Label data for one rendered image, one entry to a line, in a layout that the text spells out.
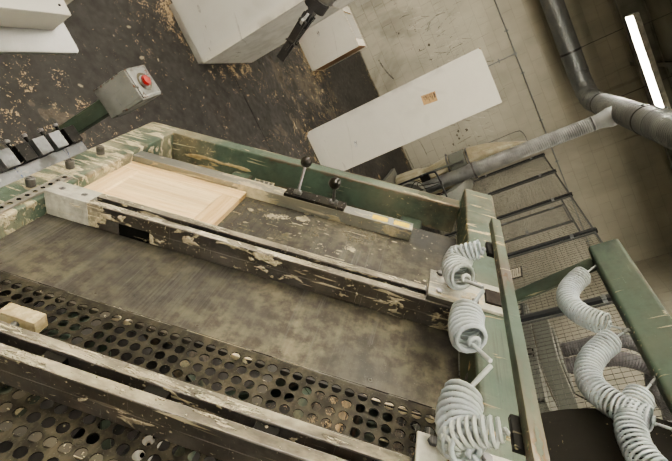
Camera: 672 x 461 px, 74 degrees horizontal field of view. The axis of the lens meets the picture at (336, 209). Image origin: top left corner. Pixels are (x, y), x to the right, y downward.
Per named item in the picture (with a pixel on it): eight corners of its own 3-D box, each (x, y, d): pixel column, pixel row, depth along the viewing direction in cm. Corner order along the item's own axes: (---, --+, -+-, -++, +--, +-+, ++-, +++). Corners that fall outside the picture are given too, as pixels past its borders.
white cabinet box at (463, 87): (322, 125, 572) (480, 48, 492) (341, 167, 581) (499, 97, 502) (305, 133, 516) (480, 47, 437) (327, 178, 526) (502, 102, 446)
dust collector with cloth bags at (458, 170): (385, 171, 761) (517, 116, 676) (402, 208, 772) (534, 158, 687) (367, 193, 636) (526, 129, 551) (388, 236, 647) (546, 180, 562)
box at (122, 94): (112, 85, 174) (144, 63, 167) (130, 113, 178) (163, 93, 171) (90, 91, 164) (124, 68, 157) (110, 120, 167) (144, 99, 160)
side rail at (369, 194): (180, 154, 180) (180, 128, 175) (451, 226, 167) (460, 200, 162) (171, 159, 175) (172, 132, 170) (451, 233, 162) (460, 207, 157)
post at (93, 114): (1, 168, 201) (112, 94, 172) (10, 179, 203) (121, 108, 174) (-11, 172, 196) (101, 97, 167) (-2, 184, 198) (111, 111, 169)
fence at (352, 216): (142, 161, 156) (141, 150, 154) (410, 233, 144) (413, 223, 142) (133, 166, 151) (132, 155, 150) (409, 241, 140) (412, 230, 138)
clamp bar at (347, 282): (69, 201, 126) (59, 118, 115) (494, 324, 111) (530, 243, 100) (40, 216, 117) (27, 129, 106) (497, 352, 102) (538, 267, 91)
